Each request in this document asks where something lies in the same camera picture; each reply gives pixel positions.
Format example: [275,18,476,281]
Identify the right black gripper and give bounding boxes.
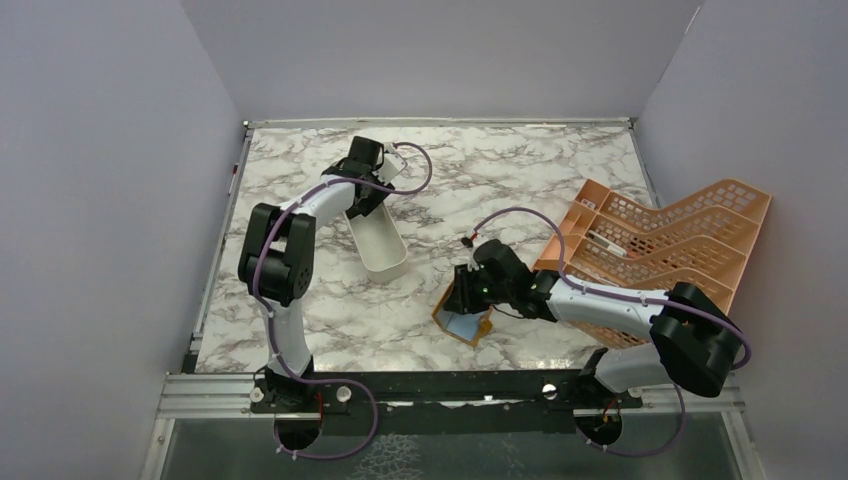
[443,262,513,315]

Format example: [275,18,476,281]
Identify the yellow leather card holder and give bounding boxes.
[431,282,493,348]

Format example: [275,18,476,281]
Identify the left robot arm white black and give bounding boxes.
[238,136,407,411]

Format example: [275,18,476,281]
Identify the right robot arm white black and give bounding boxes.
[436,240,750,407]

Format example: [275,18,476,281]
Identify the white oblong card tray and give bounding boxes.
[347,203,408,284]

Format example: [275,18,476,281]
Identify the white marker in rack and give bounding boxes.
[586,231,628,258]

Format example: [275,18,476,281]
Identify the orange plastic file rack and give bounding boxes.
[533,179,772,312]

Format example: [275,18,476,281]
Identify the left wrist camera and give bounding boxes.
[375,144,407,184]

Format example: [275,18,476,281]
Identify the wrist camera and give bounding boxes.
[460,230,481,271]
[375,144,407,184]

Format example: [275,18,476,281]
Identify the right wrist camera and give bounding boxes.
[460,230,481,271]

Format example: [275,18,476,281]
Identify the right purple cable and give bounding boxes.
[463,206,754,460]

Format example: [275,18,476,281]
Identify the purple cable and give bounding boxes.
[252,141,435,464]
[463,206,754,460]

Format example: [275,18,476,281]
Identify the black metal base rail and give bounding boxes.
[249,368,642,437]

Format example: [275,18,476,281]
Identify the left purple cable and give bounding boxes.
[252,141,435,464]

